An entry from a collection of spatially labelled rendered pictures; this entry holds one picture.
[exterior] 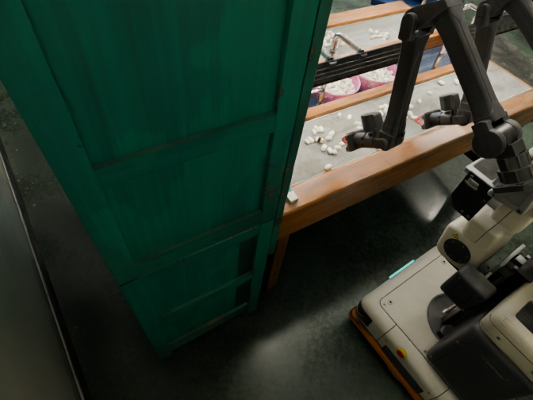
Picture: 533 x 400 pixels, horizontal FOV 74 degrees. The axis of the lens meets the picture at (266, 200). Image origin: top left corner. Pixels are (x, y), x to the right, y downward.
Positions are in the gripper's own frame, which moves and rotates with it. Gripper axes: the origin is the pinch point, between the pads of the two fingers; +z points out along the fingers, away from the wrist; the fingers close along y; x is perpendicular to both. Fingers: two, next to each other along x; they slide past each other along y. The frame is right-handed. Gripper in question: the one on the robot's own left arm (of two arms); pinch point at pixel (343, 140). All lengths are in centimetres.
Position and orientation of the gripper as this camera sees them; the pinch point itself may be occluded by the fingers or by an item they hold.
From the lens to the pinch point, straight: 148.0
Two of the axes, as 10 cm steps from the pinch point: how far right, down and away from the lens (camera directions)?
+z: -4.4, -1.6, 8.8
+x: 2.5, 9.2, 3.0
